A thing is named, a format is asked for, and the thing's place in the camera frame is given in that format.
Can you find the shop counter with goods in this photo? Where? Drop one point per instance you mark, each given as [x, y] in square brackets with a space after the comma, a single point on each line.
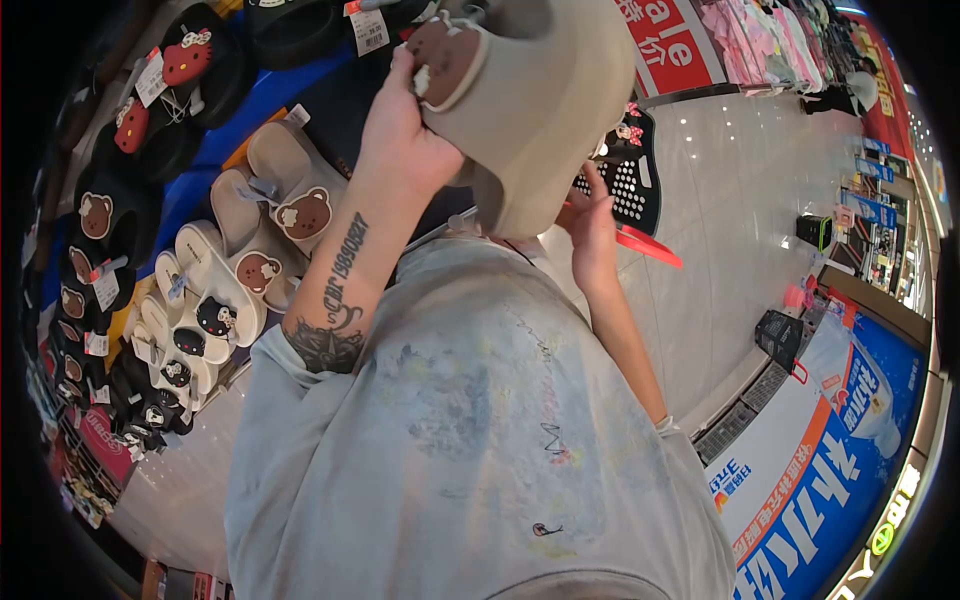
[874, 225]

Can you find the blue and white advertising banner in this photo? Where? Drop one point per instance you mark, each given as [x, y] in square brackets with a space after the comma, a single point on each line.
[817, 480]

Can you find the person's right hand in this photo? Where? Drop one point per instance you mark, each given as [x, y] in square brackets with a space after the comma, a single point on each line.
[592, 240]

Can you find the rack of pastel clothes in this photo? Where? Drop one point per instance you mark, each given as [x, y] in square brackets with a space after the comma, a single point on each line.
[772, 41]

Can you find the person's right fingers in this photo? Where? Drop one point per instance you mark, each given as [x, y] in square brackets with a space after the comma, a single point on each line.
[598, 187]

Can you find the red sale sign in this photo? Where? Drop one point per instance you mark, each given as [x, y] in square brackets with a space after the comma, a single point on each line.
[670, 45]

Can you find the beige slipper with bear patch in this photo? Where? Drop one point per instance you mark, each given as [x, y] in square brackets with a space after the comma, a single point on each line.
[540, 105]

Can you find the person's body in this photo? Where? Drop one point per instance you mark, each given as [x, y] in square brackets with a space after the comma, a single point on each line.
[472, 435]

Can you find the person's left hand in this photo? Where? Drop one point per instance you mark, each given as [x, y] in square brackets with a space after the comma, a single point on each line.
[401, 142]

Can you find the person's left fingers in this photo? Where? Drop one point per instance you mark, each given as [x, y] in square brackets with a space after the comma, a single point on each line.
[402, 71]

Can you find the black mesh basket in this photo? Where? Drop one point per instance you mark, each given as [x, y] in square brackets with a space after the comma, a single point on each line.
[780, 337]

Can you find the full shop shelf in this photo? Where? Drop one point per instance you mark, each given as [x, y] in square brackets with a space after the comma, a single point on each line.
[187, 225]

